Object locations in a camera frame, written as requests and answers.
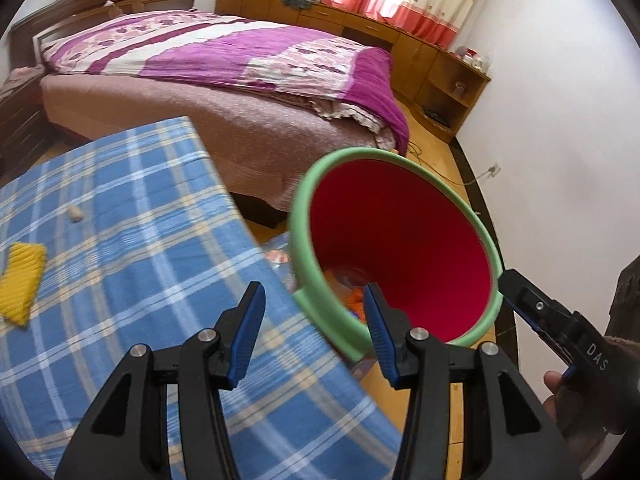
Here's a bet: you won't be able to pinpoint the yellow foam net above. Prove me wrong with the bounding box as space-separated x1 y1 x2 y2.
0 242 48 329

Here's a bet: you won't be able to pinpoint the red bucket with green rim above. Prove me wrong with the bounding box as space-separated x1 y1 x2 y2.
290 147 502 361

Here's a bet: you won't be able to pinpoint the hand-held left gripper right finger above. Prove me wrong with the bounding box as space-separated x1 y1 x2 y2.
363 282 583 480

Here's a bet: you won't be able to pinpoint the floor cable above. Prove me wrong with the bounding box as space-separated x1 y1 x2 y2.
404 141 496 187

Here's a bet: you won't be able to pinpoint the white and red jars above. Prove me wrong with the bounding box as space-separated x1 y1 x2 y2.
452 47 491 74

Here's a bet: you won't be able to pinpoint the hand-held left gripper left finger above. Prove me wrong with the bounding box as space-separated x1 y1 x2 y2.
54 281 267 480

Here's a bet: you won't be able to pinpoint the long wooden cabinet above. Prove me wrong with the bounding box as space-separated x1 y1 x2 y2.
216 0 492 142

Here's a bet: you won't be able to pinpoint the wooden bed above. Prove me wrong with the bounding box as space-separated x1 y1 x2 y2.
9 0 412 228

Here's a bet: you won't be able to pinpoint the purple floral quilt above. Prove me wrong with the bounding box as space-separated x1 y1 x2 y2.
40 10 412 155

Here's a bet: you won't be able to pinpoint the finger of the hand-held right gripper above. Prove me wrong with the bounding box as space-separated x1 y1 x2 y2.
499 269 576 361

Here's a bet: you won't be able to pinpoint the dark wooden nightstand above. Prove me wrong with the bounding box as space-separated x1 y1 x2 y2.
0 66 47 177

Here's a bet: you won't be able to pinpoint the person's right hand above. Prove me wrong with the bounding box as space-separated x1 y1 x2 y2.
542 370 621 461

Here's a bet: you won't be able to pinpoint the crinkled plastic bag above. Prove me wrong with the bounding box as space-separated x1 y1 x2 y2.
261 234 295 288

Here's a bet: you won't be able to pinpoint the pink cloth on nightstand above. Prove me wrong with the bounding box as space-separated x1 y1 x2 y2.
0 65 43 92

